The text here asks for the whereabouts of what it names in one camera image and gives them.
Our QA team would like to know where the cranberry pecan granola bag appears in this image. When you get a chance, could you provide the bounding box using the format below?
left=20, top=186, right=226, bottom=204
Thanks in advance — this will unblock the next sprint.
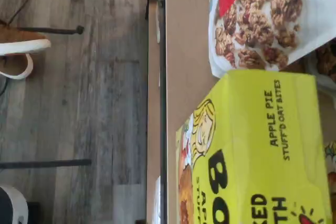
left=303, top=42, right=336, bottom=90
left=208, top=0, right=336, bottom=78

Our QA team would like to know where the small black box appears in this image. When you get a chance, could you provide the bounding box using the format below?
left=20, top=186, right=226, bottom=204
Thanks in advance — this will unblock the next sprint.
left=27, top=201, right=40, bottom=224

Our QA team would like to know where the black rack cross beam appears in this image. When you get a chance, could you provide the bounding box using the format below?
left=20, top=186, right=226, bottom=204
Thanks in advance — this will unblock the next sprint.
left=145, top=0, right=167, bottom=224

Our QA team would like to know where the brown shoe white sole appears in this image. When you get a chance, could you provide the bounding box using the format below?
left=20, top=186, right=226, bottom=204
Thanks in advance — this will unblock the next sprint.
left=0, top=23, right=52, bottom=57
left=0, top=52, right=35, bottom=80

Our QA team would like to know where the white black round device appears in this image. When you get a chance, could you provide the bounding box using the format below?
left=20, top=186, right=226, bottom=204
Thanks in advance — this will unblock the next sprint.
left=0, top=184, right=29, bottom=224

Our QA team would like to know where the black metal leg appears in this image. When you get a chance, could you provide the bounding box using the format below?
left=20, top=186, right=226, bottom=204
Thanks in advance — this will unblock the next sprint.
left=0, top=158, right=93, bottom=169
left=16, top=25, right=86, bottom=35

